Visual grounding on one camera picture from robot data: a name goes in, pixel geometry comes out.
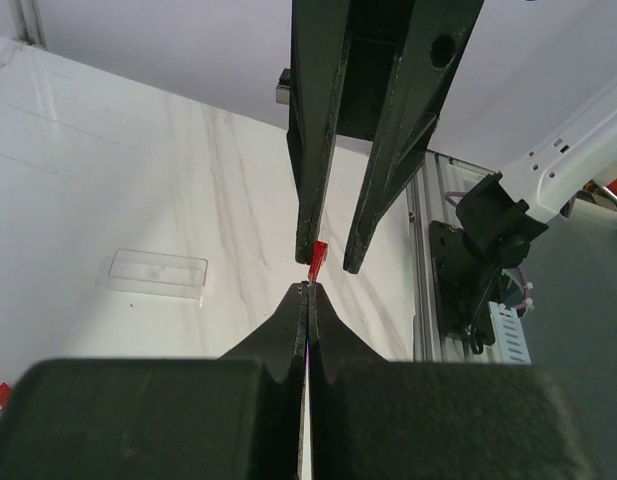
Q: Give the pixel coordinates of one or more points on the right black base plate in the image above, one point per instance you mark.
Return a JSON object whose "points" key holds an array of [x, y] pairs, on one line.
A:
{"points": [[464, 284]]}

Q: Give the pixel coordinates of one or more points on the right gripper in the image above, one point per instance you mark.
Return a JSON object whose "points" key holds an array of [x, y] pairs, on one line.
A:
{"points": [[397, 80]]}

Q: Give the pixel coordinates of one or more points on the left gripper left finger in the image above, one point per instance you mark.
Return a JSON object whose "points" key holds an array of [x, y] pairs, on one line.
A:
{"points": [[279, 343]]}

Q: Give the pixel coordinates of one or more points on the clear plastic fuse box cover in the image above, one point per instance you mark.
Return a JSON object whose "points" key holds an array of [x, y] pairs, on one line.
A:
{"points": [[155, 274]]}

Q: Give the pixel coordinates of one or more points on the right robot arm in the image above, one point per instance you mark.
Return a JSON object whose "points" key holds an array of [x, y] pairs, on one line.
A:
{"points": [[527, 89]]}

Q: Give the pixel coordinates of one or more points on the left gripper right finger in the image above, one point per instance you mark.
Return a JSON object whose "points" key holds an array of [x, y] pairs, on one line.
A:
{"points": [[331, 343]]}

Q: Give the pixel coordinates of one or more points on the aluminium rail frame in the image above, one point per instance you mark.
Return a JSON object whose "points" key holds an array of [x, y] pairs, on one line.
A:
{"points": [[426, 203]]}

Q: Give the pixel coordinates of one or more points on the slotted cable duct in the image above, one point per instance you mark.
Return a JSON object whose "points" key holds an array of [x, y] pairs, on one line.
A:
{"points": [[509, 335]]}

